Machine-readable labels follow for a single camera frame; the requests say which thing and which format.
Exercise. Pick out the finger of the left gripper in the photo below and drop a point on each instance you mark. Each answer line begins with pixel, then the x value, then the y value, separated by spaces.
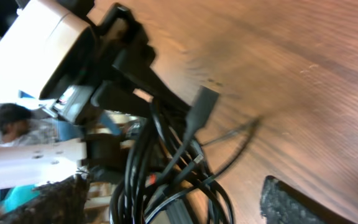
pixel 110 97
pixel 136 67

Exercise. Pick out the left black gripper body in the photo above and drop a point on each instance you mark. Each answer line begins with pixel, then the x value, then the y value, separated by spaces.
pixel 84 53

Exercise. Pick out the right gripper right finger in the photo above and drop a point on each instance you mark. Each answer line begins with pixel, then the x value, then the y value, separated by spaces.
pixel 280 203

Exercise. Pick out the white desk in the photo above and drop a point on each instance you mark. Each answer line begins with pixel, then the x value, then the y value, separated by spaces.
pixel 37 164

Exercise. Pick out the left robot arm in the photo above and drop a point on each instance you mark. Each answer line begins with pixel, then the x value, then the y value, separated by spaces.
pixel 23 46

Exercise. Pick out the seated person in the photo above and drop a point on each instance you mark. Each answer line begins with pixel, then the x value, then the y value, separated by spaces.
pixel 19 127

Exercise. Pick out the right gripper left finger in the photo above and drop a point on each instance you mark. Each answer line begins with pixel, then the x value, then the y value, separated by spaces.
pixel 58 203

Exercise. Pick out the black USB-A to C cable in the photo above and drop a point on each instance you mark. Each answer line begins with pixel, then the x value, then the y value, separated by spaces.
pixel 167 162

